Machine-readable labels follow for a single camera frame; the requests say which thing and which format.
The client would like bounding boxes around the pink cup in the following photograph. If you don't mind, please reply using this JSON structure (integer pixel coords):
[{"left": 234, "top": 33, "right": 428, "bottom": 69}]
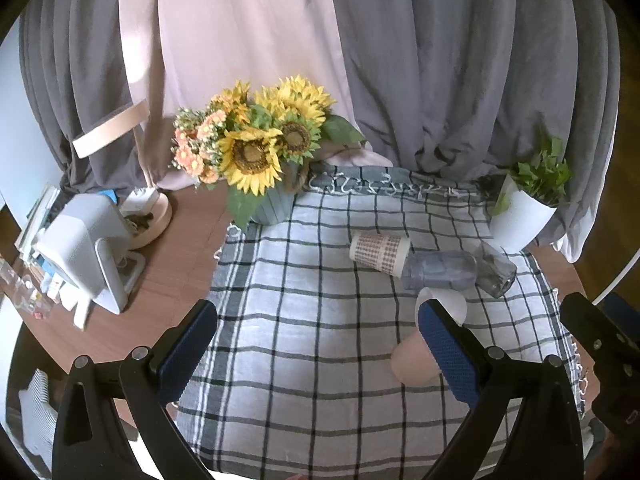
[{"left": 390, "top": 332, "right": 443, "bottom": 386}]

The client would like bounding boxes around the white plant pot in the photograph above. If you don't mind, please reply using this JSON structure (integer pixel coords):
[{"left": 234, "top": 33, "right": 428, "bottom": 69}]
[{"left": 489, "top": 176, "right": 557, "bottom": 253}]

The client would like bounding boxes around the blue-grey ribbed vase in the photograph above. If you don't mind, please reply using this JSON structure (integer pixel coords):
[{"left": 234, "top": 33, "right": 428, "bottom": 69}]
[{"left": 248, "top": 160, "right": 297, "bottom": 226}]

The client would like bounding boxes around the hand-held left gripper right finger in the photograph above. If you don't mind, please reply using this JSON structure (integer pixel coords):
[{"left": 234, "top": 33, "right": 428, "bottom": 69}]
[{"left": 416, "top": 298, "right": 586, "bottom": 480}]

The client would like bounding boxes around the stack of books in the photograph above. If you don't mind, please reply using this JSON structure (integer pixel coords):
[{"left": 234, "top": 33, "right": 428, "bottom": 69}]
[{"left": 14, "top": 185, "right": 66, "bottom": 266}]

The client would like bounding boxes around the clear bluish plastic cup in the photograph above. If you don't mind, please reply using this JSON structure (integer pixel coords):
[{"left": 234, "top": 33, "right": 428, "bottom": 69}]
[{"left": 401, "top": 251, "right": 478, "bottom": 292}]

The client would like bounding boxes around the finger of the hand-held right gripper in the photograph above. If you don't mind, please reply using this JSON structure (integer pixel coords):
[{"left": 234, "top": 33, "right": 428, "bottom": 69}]
[{"left": 559, "top": 291, "right": 640, "bottom": 386}]

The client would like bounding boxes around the green leafy plant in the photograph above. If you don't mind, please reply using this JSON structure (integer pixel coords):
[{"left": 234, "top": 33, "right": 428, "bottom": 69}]
[{"left": 492, "top": 135, "right": 574, "bottom": 216}]

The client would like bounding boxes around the artificial sunflower bouquet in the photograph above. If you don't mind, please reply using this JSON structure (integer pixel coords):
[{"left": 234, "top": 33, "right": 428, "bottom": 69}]
[{"left": 171, "top": 76, "right": 368, "bottom": 231}]

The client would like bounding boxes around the clear glass cup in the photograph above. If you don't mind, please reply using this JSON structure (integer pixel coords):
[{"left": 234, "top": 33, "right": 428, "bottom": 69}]
[{"left": 472, "top": 241, "right": 518, "bottom": 298}]

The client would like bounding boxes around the grey curtain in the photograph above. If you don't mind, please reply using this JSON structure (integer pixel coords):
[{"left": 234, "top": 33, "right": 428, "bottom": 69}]
[
  {"left": 19, "top": 0, "right": 166, "bottom": 196},
  {"left": 325, "top": 0, "right": 621, "bottom": 261}
]

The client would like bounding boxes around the white desktop appliance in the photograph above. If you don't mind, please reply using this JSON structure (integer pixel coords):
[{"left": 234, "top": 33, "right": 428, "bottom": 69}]
[{"left": 35, "top": 192, "right": 146, "bottom": 316}]

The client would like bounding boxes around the white cup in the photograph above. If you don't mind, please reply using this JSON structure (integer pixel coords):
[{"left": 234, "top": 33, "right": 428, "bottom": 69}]
[{"left": 415, "top": 286, "right": 468, "bottom": 326}]

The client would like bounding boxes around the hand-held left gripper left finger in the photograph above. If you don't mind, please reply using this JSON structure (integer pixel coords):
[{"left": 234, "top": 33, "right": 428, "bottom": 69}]
[{"left": 51, "top": 299, "right": 219, "bottom": 480}]

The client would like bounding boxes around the pink desk lamp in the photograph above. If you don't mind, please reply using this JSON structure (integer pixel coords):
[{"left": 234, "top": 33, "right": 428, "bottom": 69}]
[{"left": 71, "top": 99, "right": 174, "bottom": 250}]

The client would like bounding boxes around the patterned paper cup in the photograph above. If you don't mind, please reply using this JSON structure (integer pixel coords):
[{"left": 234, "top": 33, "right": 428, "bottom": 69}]
[{"left": 349, "top": 232, "right": 412, "bottom": 277}]

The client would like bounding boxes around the pink curtain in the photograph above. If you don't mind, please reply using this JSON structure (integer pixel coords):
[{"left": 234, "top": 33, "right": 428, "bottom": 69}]
[{"left": 118, "top": 0, "right": 396, "bottom": 191}]

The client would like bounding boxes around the clear plastic bag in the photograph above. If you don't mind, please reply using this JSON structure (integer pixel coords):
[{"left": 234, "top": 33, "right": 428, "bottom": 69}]
[{"left": 0, "top": 260, "right": 66, "bottom": 321}]

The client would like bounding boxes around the black white checked cloth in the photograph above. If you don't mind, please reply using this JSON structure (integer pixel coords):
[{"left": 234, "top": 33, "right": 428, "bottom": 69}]
[{"left": 175, "top": 164, "right": 588, "bottom": 480}]

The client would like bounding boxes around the white striped cushion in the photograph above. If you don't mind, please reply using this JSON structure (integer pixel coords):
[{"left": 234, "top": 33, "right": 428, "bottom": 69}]
[{"left": 17, "top": 370, "right": 57, "bottom": 461}]

